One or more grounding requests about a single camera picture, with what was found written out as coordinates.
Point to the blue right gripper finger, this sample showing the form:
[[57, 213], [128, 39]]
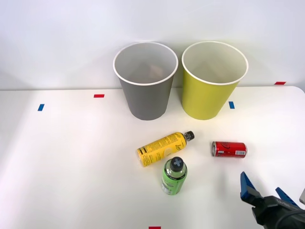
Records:
[[287, 199], [247, 188]]

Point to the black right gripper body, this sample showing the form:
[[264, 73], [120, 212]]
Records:
[[274, 214]]

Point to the red drink can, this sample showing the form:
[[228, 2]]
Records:
[[230, 149]]

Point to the green bottle black cap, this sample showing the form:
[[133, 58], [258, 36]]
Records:
[[172, 181]]

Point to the yellow-green plastic waste bin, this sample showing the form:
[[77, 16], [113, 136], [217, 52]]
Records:
[[205, 100]]

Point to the yellow bottle black cap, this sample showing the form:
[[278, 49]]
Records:
[[159, 149]]

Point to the grey plastic waste bin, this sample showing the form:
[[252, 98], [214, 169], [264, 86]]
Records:
[[147, 100]]

